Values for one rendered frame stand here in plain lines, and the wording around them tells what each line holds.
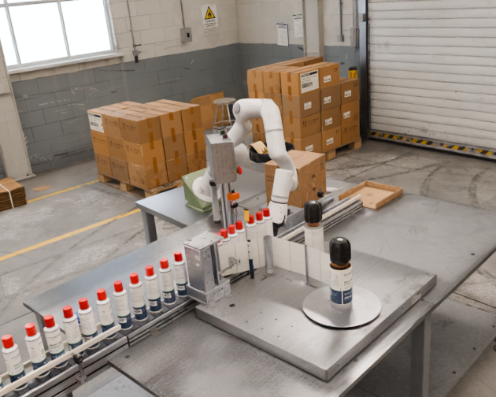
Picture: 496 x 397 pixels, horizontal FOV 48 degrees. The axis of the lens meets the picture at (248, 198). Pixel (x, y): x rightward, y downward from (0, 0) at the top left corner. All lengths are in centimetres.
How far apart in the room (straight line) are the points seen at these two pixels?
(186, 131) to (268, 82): 113
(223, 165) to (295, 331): 80
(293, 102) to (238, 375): 466
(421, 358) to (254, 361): 80
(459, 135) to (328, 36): 233
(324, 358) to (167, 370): 57
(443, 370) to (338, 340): 107
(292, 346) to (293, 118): 458
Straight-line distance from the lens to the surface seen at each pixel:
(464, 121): 694
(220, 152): 247
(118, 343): 227
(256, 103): 293
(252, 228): 266
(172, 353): 223
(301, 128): 643
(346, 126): 706
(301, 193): 322
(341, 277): 219
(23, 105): 779
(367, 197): 349
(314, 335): 215
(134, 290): 228
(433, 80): 707
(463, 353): 323
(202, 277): 231
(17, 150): 779
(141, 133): 592
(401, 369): 308
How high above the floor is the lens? 211
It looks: 21 degrees down
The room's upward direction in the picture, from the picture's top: 5 degrees counter-clockwise
